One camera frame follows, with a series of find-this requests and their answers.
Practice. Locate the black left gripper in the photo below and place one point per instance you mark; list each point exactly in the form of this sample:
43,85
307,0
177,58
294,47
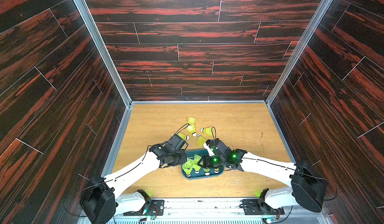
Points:
183,158

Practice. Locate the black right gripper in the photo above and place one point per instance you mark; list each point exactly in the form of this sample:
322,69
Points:
212,161

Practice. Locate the yellow shuttlecock two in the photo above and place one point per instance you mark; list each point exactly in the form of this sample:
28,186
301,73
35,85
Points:
196,159

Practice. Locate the yellow shuttlecock four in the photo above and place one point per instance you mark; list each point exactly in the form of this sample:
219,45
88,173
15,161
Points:
207,171

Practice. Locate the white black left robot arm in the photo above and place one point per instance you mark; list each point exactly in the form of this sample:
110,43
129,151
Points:
101,198

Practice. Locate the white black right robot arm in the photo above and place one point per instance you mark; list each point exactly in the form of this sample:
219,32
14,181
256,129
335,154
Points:
302,188

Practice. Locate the teal plastic storage tray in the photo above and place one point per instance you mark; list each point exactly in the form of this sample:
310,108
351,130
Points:
201,175

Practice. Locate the yellow shuttlecock eight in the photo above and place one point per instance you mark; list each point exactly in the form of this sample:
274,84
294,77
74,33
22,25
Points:
187,167

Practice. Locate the yellow shuttlecock eleven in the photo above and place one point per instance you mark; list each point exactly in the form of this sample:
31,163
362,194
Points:
184,137

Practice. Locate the yellow shuttlecock nine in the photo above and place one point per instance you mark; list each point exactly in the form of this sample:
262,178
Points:
196,168

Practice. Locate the yellow shuttlecock thirteen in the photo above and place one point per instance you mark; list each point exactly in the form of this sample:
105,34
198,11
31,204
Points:
192,130

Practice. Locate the yellow shuttlecock twelve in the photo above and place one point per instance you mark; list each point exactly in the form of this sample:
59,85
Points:
201,141

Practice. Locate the yellow shuttlecock ten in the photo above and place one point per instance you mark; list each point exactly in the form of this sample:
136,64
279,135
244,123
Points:
208,131

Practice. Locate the yellow shuttlecock five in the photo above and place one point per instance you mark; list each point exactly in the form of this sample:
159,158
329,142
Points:
191,121

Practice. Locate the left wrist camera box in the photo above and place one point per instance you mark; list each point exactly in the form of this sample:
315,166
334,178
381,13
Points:
177,142

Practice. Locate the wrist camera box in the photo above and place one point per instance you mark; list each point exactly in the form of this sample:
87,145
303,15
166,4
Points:
217,147
177,142

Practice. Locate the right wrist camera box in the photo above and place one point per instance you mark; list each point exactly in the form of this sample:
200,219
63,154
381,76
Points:
217,147

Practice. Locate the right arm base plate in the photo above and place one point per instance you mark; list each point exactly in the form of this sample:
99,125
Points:
254,207

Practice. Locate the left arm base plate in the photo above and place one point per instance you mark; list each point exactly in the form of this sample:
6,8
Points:
154,208

